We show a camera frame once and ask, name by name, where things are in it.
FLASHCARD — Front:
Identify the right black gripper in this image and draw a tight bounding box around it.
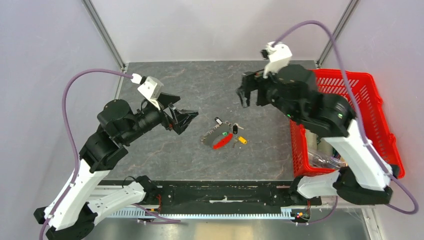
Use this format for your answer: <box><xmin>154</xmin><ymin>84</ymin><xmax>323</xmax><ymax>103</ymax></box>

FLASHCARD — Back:
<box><xmin>236</xmin><ymin>68</ymin><xmax>301</xmax><ymax>122</ymax></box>

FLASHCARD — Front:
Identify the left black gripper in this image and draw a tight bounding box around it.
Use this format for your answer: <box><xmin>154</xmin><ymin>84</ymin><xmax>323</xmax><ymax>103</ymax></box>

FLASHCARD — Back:
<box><xmin>123</xmin><ymin>91</ymin><xmax>200</xmax><ymax>144</ymax></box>

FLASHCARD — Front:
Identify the white black tagged key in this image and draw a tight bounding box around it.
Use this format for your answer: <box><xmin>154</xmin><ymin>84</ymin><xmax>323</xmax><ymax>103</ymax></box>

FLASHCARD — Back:
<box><xmin>214</xmin><ymin>117</ymin><xmax>223</xmax><ymax>125</ymax></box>

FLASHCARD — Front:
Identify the yellow tagged key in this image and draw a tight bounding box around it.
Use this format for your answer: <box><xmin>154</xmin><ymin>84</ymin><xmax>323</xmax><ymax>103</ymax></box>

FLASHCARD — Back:
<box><xmin>232</xmin><ymin>136</ymin><xmax>248</xmax><ymax>148</ymax></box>

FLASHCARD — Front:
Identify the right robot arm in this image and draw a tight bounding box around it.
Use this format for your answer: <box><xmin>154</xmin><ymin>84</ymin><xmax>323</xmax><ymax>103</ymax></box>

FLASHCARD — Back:
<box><xmin>236</xmin><ymin>64</ymin><xmax>399</xmax><ymax>205</ymax></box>

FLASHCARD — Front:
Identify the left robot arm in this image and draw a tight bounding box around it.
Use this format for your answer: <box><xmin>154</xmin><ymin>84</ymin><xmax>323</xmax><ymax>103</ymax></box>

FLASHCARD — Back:
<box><xmin>34</xmin><ymin>93</ymin><xmax>199</xmax><ymax>240</ymax></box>

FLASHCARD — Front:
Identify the grey green bottle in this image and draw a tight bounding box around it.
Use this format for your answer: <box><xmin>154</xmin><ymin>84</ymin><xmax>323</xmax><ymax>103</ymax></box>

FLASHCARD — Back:
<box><xmin>304</xmin><ymin>129</ymin><xmax>318</xmax><ymax>152</ymax></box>

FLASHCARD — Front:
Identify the clear plastic bottle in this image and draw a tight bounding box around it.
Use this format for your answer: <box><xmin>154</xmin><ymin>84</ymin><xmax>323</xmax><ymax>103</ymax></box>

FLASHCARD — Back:
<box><xmin>308</xmin><ymin>149</ymin><xmax>348</xmax><ymax>170</ymax></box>

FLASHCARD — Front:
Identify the red plastic basket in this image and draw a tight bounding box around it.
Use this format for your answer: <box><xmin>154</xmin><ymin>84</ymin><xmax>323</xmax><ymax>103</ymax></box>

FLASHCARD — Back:
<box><xmin>290</xmin><ymin>69</ymin><xmax>406</xmax><ymax>179</ymax></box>

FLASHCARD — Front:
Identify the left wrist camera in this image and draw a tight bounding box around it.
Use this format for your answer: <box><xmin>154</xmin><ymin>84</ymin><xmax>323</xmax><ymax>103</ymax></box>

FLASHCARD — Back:
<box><xmin>137</xmin><ymin>76</ymin><xmax>164</xmax><ymax>111</ymax></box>

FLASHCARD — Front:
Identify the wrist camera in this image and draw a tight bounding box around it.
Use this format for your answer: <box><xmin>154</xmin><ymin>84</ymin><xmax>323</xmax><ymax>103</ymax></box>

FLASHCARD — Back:
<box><xmin>137</xmin><ymin>76</ymin><xmax>164</xmax><ymax>111</ymax></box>
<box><xmin>260</xmin><ymin>41</ymin><xmax>293</xmax><ymax>79</ymax></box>

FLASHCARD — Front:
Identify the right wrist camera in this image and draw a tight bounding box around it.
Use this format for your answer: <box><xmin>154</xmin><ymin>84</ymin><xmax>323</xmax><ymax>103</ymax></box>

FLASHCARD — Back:
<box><xmin>260</xmin><ymin>41</ymin><xmax>293</xmax><ymax>79</ymax></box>

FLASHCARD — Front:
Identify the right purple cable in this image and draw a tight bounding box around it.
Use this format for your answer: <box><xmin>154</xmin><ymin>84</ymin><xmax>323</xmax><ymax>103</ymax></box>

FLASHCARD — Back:
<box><xmin>273</xmin><ymin>20</ymin><xmax>420</xmax><ymax>215</ymax></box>

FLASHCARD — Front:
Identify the purple cable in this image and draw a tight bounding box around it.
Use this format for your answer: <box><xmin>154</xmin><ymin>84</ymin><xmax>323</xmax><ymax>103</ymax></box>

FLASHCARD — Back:
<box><xmin>38</xmin><ymin>68</ymin><xmax>134</xmax><ymax>240</ymax></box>
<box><xmin>273</xmin><ymin>20</ymin><xmax>420</xmax><ymax>215</ymax></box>

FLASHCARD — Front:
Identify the right aluminium frame post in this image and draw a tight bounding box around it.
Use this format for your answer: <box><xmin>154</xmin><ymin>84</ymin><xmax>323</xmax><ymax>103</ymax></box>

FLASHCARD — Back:
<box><xmin>315</xmin><ymin>0</ymin><xmax>360</xmax><ymax>69</ymax></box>

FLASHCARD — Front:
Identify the aluminium frame post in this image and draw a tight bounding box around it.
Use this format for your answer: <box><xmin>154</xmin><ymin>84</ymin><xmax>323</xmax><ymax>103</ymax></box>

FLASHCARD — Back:
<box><xmin>315</xmin><ymin>0</ymin><xmax>360</xmax><ymax>69</ymax></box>
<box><xmin>81</xmin><ymin>0</ymin><xmax>127</xmax><ymax>70</ymax></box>

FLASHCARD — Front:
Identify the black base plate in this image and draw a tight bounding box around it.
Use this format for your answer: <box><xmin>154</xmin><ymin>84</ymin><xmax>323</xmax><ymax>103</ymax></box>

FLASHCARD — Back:
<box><xmin>99</xmin><ymin>180</ymin><xmax>323</xmax><ymax>216</ymax></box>

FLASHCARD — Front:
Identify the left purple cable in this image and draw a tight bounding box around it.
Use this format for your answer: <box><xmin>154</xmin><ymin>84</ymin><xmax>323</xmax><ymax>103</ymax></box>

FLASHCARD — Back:
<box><xmin>38</xmin><ymin>68</ymin><xmax>134</xmax><ymax>240</ymax></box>

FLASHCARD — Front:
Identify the white cable duct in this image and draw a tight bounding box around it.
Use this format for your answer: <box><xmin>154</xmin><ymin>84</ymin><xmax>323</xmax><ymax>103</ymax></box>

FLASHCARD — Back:
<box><xmin>108</xmin><ymin>207</ymin><xmax>303</xmax><ymax>220</ymax></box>

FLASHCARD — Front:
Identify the left aluminium frame post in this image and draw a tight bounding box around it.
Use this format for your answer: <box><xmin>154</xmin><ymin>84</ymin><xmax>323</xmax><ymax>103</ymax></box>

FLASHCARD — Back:
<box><xmin>81</xmin><ymin>0</ymin><xmax>127</xmax><ymax>70</ymax></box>

